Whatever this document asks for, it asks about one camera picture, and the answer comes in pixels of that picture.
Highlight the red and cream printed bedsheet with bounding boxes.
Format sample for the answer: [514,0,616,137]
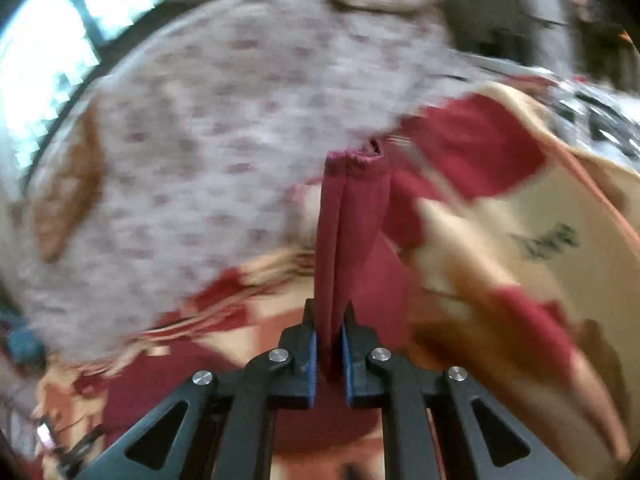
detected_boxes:
[35,77,640,480]

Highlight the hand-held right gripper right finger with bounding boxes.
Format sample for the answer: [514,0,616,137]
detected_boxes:
[341,301,576,480]

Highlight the brown trimmed cushion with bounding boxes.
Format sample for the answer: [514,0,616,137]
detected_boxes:
[32,105,108,263]

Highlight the blue plastic bag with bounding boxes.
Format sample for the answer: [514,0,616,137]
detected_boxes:
[0,310,47,367]

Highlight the window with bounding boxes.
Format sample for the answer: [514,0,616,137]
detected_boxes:
[0,0,166,171]

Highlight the floral quilt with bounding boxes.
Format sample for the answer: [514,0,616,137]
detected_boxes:
[0,0,481,361]

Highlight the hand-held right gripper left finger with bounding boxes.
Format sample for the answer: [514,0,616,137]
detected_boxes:
[75,299,318,480]

